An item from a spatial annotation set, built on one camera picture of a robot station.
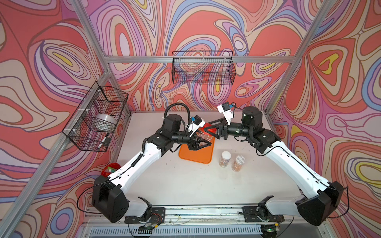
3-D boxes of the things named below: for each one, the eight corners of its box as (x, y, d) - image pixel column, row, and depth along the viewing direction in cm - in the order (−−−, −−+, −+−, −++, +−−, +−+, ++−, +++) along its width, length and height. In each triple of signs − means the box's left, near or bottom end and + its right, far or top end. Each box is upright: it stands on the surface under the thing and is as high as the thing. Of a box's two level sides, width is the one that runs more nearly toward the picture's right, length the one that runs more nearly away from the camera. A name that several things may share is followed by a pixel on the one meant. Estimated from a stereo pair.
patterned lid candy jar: (232, 171, 89) (236, 163, 81) (231, 163, 93) (235, 154, 84) (241, 171, 89) (246, 163, 81) (239, 163, 93) (244, 154, 84)
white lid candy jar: (219, 167, 91) (222, 158, 83) (218, 159, 95) (221, 150, 86) (228, 167, 91) (232, 158, 83) (226, 159, 95) (230, 150, 86)
